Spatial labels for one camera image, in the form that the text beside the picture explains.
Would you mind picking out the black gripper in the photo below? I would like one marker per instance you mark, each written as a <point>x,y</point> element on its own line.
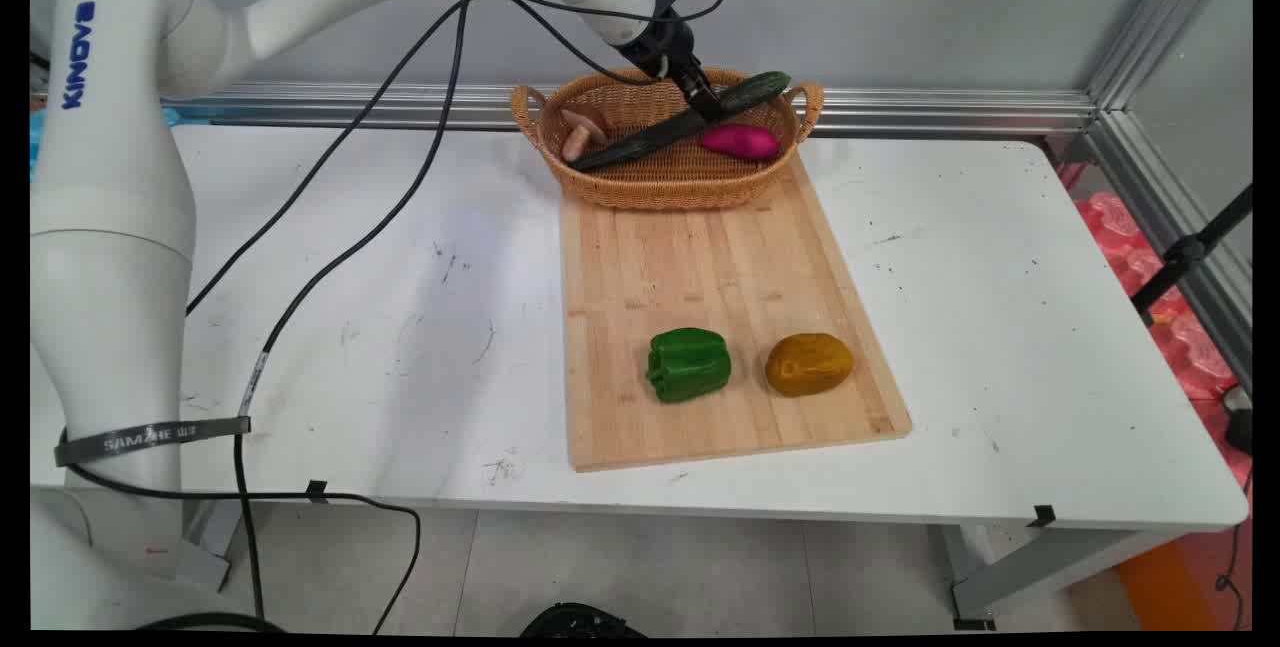
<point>660,47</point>

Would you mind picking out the brown potato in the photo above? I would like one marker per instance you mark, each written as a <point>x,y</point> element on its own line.
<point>808,365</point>

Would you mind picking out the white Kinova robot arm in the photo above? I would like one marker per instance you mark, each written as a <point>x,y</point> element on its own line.
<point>110,177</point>

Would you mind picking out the purple sweet potato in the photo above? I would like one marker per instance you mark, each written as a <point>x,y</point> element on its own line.
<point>742,142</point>

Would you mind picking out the long dark green cucumber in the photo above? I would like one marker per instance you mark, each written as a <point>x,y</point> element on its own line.
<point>640,139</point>

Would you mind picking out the woven wicker basket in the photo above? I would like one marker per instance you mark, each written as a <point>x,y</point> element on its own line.
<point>660,182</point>

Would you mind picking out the brown mushroom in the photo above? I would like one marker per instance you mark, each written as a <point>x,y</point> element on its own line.
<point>580,132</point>

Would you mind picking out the wooden cutting board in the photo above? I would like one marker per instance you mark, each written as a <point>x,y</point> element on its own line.
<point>720,267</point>

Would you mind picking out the green bell pepper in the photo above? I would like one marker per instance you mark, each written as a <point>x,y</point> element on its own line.
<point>688,365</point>

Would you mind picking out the black tripod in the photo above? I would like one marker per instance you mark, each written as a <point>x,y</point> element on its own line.
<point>1185,252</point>

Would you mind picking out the black round floor object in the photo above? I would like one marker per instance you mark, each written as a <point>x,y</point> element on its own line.
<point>580,620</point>

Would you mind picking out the black table edge clip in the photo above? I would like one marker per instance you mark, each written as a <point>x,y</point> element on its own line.
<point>317,491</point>
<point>1042,516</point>

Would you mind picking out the pink bubble wrap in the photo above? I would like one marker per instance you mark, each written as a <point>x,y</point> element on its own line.
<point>1195,347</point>

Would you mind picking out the grey table leg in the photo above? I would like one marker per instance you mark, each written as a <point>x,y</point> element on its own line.
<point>1040,567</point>

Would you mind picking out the small black device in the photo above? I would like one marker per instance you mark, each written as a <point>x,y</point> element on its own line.
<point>1240,422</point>

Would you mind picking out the orange box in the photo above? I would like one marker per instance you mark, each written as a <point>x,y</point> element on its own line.
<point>1160,587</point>

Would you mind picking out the long aluminium frame rail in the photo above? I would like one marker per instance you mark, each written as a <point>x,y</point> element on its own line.
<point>900,110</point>

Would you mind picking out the aluminium frame post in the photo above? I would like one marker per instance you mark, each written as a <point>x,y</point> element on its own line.
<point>1165,17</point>

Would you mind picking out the short aluminium frame rail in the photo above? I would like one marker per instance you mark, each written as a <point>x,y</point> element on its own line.
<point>1170,212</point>

